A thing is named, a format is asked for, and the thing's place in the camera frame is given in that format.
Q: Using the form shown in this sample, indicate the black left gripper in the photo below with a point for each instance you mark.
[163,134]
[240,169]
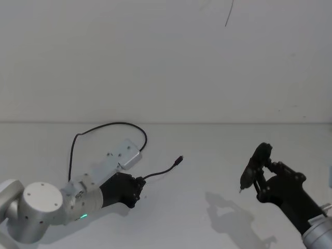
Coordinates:
[116,189]

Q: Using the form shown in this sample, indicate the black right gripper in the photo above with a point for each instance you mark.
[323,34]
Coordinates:
[288,194]

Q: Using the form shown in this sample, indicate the black hand tool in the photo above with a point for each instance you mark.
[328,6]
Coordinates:
[256,160]

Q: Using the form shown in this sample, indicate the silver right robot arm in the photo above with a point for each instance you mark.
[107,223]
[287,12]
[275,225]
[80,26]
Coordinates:
[319,230]

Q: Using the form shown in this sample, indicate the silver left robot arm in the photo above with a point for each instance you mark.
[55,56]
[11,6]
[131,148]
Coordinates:
[41,205]

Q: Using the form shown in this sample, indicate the white table cloth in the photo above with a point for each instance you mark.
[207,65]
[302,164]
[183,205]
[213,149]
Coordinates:
[181,220]

